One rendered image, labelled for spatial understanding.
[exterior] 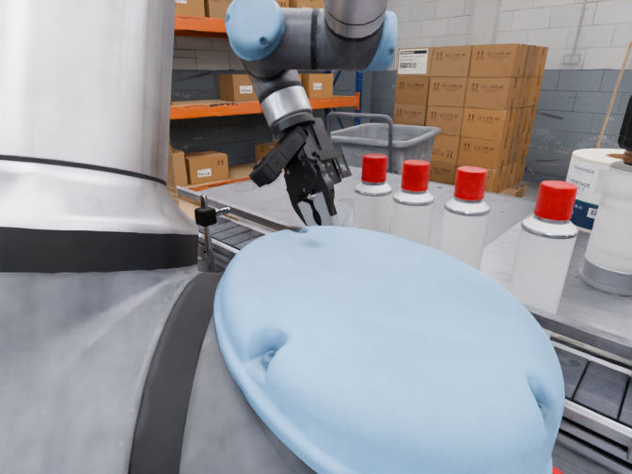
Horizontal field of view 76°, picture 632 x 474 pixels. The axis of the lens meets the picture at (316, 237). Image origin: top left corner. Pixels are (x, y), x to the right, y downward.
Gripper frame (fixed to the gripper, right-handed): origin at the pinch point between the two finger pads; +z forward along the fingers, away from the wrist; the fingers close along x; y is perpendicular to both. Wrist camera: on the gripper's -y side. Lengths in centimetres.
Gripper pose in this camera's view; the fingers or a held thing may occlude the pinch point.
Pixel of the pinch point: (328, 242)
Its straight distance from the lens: 64.3
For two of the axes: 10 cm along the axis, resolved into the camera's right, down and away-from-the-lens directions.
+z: 3.7, 9.3, 0.2
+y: 6.8, -2.8, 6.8
